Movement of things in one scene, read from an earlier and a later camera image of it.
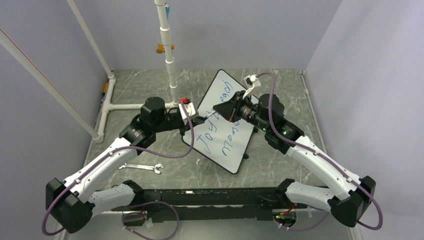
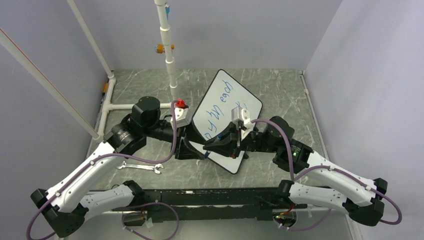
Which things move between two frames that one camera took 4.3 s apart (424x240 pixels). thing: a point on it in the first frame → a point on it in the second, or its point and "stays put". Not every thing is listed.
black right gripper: (230, 109) → (227, 146)
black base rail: (212, 204) stays put
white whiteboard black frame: (219, 137) stays put
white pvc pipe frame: (12, 49) stays put
